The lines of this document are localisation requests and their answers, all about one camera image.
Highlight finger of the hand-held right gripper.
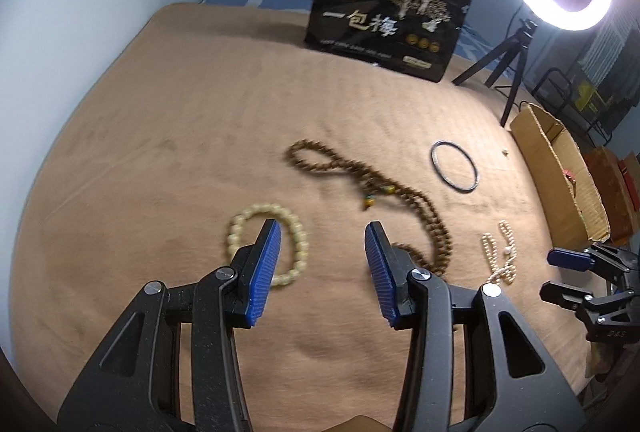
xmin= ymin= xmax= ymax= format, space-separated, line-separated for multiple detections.
xmin=546 ymin=242 xmax=640 ymax=283
xmin=540 ymin=281 xmax=640 ymax=320

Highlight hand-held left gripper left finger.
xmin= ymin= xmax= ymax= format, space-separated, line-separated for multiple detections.
xmin=57 ymin=219 xmax=282 ymax=432

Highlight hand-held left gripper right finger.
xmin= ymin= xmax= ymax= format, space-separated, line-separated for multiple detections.
xmin=364 ymin=221 xmax=588 ymax=432

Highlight pale yellow bead bracelet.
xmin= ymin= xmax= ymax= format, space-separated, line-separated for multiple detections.
xmin=226 ymin=204 xmax=308 ymax=288

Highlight brown wooden bead necklace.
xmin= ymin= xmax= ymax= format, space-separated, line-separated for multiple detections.
xmin=286 ymin=139 xmax=453 ymax=278

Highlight white pearl bead bracelet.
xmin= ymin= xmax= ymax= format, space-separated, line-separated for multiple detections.
xmin=481 ymin=220 xmax=518 ymax=285

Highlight black bangle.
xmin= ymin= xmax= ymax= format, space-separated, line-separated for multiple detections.
xmin=431 ymin=141 xmax=480 ymax=192

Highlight cardboard box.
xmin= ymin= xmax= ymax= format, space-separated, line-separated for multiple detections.
xmin=509 ymin=103 xmax=612 ymax=243

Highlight orange covered low table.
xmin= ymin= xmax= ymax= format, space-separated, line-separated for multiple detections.
xmin=585 ymin=147 xmax=640 ymax=248

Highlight yellow crate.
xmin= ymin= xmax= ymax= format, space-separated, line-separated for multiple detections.
xmin=572 ymin=79 xmax=608 ymax=110

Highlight dark hanging clothes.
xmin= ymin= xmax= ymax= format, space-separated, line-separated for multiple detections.
xmin=607 ymin=57 xmax=640 ymax=133

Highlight black metal clothes rack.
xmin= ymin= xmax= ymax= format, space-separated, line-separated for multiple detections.
xmin=530 ymin=67 xmax=616 ymax=148

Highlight black tripod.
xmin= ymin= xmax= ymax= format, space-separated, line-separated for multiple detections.
xmin=452 ymin=18 xmax=538 ymax=128

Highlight striped grey towel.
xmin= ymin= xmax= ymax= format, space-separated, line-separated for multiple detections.
xmin=580 ymin=4 xmax=640 ymax=78

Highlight black printed bag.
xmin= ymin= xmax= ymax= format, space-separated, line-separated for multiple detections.
xmin=304 ymin=0 xmax=472 ymax=84

